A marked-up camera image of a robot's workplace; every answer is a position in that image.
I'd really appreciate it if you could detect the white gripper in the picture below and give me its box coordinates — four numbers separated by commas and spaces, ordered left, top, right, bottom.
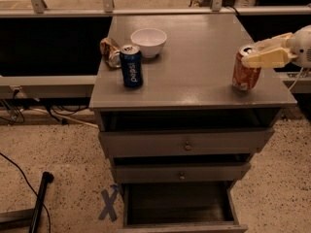
242, 25, 311, 69

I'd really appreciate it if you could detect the red coke can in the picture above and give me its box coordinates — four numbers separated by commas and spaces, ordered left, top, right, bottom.
232, 45, 260, 91

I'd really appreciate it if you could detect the grey top drawer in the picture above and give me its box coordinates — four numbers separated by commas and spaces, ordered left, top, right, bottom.
96, 109, 278, 158

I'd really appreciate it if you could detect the grey drawer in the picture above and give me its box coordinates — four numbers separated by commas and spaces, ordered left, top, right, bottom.
96, 109, 278, 158
118, 182, 248, 233
112, 154, 251, 183

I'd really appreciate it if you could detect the grey middle drawer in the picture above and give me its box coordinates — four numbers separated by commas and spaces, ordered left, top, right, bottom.
112, 154, 251, 183

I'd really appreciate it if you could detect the grey drawer cabinet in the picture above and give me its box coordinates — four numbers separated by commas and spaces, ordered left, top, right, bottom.
90, 15, 294, 233

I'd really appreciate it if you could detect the blue pepsi can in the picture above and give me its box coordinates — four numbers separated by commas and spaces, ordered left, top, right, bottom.
120, 44, 143, 88

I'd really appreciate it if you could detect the brown can lying down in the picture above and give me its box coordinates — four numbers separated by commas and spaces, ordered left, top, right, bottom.
100, 38, 121, 68

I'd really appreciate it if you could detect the grey bottom drawer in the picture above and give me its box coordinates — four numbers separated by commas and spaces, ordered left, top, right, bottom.
118, 182, 248, 233

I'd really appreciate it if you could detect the white bowl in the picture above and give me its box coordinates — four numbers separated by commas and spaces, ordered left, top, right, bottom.
130, 28, 167, 58

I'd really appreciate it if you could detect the blue tape X mark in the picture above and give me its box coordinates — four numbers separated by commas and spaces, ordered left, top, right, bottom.
98, 184, 119, 222

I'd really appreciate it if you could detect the black metal leg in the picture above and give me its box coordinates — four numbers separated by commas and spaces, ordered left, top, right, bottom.
0, 171, 55, 233

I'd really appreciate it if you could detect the white cable at right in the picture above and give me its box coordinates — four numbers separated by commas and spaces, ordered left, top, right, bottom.
287, 66, 306, 93

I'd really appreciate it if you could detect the metal railing frame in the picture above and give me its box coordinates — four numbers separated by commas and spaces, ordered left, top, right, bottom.
1, 0, 311, 99

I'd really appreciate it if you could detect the black floor cable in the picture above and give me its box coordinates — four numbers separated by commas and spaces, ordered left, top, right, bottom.
0, 151, 52, 233

